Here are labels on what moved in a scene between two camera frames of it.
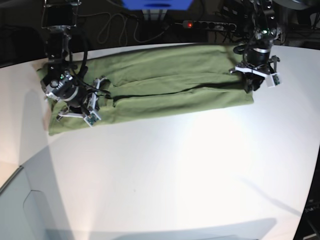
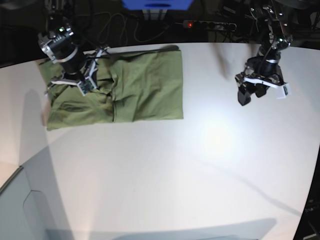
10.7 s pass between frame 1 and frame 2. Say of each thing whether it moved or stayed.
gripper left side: moved
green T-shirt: moved
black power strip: stayed
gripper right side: moved
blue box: stayed
